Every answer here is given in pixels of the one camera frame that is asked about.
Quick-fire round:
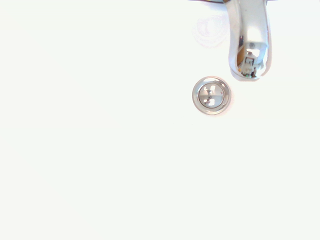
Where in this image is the chrome sink drain stopper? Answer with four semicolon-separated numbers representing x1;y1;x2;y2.
191;76;232;116

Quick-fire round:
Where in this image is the white ceramic sink basin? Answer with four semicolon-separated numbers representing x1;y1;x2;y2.
0;0;320;240

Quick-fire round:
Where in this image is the chrome faucet spout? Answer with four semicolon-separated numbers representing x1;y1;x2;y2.
188;0;276;82

